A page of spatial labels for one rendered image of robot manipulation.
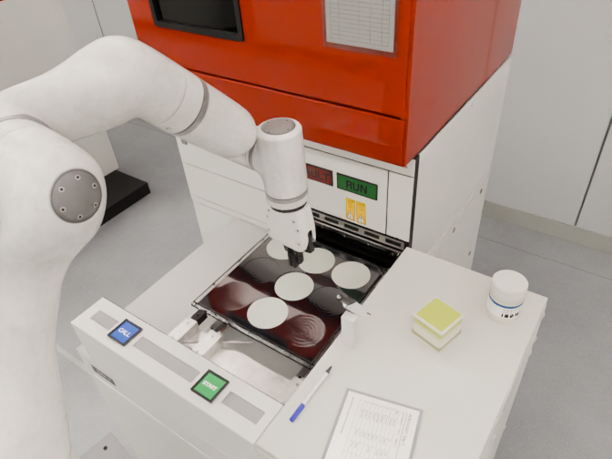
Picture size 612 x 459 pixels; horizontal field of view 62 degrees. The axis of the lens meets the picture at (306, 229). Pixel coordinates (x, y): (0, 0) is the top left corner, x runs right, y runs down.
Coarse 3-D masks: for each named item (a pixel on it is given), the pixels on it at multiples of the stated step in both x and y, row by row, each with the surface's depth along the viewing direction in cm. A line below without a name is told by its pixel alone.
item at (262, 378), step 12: (192, 336) 122; (204, 336) 122; (192, 348) 119; (228, 348) 119; (216, 360) 116; (228, 360) 116; (240, 360) 116; (252, 360) 116; (240, 372) 113; (252, 372) 113; (264, 372) 113; (276, 372) 113; (252, 384) 111; (264, 384) 110; (276, 384) 110; (276, 396) 108
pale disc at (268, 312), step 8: (256, 304) 126; (264, 304) 126; (272, 304) 126; (280, 304) 126; (248, 312) 124; (256, 312) 124; (264, 312) 124; (272, 312) 124; (280, 312) 124; (256, 320) 122; (264, 320) 122; (272, 320) 122; (280, 320) 122; (264, 328) 120
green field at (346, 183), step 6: (342, 180) 129; (348, 180) 128; (354, 180) 127; (342, 186) 130; (348, 186) 129; (354, 186) 128; (360, 186) 127; (366, 186) 126; (372, 186) 125; (354, 192) 129; (360, 192) 128; (366, 192) 127; (372, 192) 126; (372, 198) 127
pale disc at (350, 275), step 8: (344, 264) 135; (352, 264) 135; (360, 264) 135; (336, 272) 133; (344, 272) 133; (352, 272) 133; (360, 272) 132; (368, 272) 132; (336, 280) 131; (344, 280) 130; (352, 280) 130; (360, 280) 130; (368, 280) 130; (352, 288) 128
